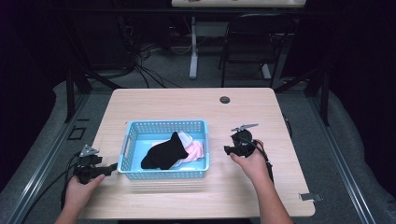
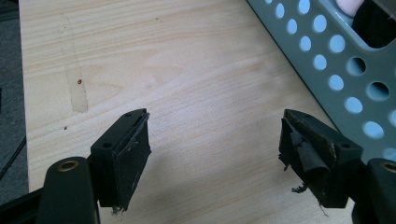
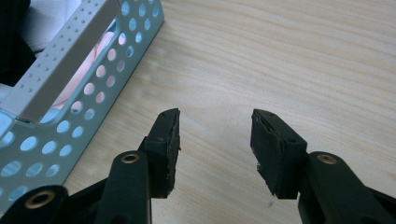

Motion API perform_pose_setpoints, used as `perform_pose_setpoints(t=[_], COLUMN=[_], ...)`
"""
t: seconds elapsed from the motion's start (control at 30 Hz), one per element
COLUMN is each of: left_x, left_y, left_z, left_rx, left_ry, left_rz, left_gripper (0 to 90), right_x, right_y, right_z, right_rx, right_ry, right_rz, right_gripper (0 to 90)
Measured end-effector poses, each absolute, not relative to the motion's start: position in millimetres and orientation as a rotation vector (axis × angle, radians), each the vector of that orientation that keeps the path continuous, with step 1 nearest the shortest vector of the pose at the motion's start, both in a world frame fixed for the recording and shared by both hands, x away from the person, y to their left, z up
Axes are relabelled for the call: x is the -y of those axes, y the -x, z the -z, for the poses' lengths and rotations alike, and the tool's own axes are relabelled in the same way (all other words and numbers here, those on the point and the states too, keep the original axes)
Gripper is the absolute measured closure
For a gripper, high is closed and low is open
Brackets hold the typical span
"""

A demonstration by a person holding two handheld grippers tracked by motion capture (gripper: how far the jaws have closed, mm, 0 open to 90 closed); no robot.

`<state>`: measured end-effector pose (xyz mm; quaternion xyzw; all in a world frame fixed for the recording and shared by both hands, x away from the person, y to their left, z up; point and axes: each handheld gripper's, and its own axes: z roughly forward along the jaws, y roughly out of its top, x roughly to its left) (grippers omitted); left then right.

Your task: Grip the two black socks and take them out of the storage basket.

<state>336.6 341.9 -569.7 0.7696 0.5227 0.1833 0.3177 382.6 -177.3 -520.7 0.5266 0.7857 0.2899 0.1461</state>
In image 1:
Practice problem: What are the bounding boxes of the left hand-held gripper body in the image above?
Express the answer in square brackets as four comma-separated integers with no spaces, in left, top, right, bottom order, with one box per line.
[73,144,106,185]

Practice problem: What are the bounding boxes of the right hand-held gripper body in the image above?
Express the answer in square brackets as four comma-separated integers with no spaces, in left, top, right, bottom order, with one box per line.
[229,123,260,159]

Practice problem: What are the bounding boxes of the light blue plastic basket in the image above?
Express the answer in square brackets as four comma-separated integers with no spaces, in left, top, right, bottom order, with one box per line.
[117,119,210,181]

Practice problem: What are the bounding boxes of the black sock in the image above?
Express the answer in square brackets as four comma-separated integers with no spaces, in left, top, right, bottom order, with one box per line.
[140,131,190,171]

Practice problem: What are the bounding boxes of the person's right hand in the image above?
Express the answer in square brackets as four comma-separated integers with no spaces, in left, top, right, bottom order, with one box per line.
[229,139,271,187]

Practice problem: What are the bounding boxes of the person's left hand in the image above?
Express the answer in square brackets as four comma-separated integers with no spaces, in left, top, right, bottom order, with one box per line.
[63,173,106,217]

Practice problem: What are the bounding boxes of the pink sock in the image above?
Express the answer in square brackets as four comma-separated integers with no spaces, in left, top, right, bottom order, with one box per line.
[151,139,205,164]

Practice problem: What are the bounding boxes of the white sock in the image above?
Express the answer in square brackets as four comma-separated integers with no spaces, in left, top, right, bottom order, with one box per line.
[171,130,194,169]

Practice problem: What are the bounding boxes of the black metal chair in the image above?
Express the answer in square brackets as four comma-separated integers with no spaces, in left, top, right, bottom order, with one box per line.
[217,12,297,90]

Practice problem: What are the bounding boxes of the white desk leg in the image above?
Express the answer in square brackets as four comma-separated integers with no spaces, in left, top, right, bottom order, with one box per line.
[188,16,200,80]

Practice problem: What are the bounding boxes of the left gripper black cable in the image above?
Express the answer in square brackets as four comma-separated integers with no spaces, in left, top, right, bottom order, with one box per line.
[20,150,84,224]

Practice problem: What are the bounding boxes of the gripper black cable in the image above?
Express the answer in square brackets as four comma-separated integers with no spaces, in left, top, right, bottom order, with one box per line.
[20,150,84,224]
[238,136,276,185]

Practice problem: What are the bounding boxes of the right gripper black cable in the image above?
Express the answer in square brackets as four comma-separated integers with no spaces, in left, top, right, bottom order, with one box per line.
[238,136,276,185]

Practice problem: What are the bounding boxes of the aluminium floor rail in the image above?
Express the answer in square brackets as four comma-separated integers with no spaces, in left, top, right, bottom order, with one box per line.
[5,92,92,224]
[307,92,378,224]

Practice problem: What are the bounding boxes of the black metal frame stand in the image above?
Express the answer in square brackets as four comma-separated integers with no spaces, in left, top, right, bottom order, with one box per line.
[61,12,123,123]
[274,62,332,127]

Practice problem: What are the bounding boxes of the metal clamp bracket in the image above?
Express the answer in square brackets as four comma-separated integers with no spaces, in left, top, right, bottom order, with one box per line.
[298,191,324,203]

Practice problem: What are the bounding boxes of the bundle of floor cables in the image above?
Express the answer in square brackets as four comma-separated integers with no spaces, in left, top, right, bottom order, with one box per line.
[117,15,194,90]

